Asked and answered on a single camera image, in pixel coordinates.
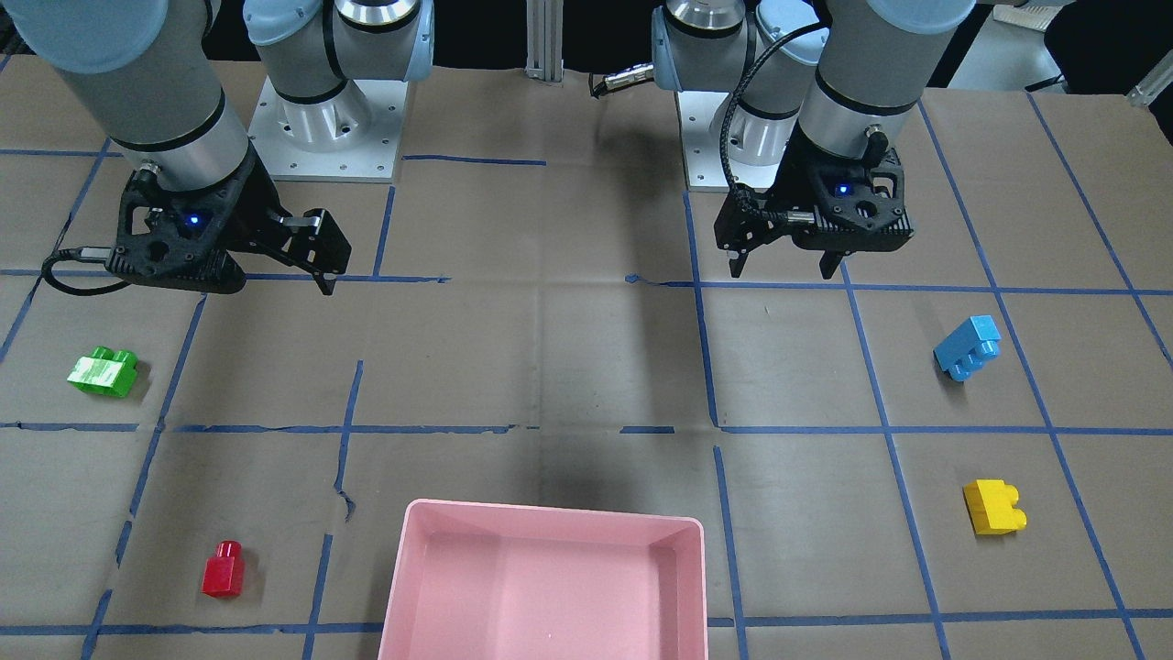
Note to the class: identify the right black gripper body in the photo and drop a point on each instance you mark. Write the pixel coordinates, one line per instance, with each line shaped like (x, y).
(251, 209)

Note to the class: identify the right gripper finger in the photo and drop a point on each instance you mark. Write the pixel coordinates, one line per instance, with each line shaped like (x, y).
(314, 243)

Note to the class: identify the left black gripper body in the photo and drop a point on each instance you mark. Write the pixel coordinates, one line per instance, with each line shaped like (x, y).
(786, 189)

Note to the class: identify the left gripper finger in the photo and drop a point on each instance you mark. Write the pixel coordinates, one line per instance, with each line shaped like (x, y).
(830, 262)
(738, 259)

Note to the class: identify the green toy block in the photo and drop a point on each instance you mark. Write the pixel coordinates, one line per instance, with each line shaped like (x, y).
(105, 371)

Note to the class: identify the blue toy block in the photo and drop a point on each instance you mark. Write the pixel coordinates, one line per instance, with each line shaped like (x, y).
(974, 343)

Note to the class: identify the yellow toy block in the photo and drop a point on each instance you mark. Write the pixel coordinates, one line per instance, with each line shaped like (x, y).
(992, 506)

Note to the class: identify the red toy block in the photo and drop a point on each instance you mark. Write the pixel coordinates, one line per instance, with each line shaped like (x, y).
(224, 572)

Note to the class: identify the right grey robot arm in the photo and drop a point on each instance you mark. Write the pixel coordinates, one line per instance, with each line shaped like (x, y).
(140, 69)

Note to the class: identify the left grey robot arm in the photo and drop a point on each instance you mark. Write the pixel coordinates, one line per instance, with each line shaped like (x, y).
(816, 95)

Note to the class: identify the pink plastic box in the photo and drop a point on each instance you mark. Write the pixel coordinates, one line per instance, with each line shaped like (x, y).
(497, 581)

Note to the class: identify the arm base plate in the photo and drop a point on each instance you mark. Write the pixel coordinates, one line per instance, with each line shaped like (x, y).
(710, 137)
(354, 137)

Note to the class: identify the aluminium frame post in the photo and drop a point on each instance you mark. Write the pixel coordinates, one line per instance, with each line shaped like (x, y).
(544, 60)

